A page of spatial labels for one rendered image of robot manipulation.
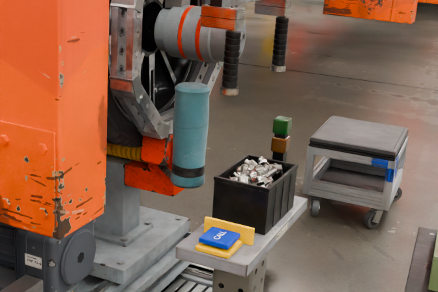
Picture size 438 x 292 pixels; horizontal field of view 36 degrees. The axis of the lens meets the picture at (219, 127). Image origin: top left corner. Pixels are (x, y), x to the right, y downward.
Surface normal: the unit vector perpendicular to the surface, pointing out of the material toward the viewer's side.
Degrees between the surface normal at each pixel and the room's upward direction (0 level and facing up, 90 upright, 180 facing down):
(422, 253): 0
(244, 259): 0
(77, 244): 90
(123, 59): 90
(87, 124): 90
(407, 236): 0
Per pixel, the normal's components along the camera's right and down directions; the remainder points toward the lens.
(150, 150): -0.40, 0.07
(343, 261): 0.07, -0.96
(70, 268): 0.91, 0.18
